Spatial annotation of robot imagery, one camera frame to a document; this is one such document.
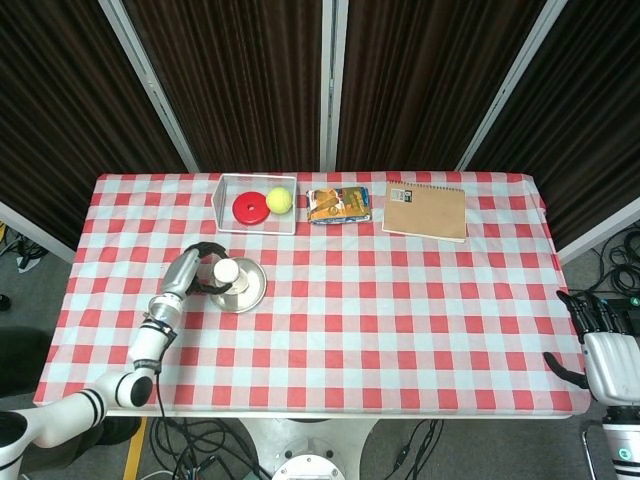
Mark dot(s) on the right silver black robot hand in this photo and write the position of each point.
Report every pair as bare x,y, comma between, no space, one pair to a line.
612,362

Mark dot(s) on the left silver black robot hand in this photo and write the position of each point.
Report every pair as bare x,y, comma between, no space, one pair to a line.
177,275

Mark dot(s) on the white paper cup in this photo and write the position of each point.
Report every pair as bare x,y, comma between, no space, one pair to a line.
226,271

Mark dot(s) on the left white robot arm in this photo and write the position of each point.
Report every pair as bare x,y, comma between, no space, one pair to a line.
150,345

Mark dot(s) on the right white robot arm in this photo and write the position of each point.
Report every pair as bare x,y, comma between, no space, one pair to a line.
622,445

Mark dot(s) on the red white checkered tablecloth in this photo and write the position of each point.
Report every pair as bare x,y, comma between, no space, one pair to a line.
350,325

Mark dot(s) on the round stainless steel plate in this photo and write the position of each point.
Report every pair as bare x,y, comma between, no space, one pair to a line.
252,290

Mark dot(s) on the red round disc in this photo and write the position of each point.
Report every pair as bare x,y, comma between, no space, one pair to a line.
250,207

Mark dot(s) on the yellow tennis ball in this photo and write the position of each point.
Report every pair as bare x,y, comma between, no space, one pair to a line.
279,200

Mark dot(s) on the orange blue snack packet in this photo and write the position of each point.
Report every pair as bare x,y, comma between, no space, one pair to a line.
339,205

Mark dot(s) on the yellow floor tape strip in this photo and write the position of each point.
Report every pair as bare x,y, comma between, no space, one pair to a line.
135,450

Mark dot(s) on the dark brown partition panel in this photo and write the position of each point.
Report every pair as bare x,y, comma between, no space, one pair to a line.
425,85
590,110
240,85
60,110

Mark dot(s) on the brown spiral notebook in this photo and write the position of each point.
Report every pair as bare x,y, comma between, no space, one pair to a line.
425,215

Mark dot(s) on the low grey partition rail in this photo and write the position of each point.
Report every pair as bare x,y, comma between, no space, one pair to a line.
35,232
600,230

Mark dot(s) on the slanted grey partition post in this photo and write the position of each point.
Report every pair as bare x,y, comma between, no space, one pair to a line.
150,85
510,85

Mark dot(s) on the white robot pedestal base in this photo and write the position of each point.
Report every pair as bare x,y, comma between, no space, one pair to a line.
307,450

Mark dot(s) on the upright grey partition post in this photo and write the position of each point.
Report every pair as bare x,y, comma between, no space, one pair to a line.
332,85

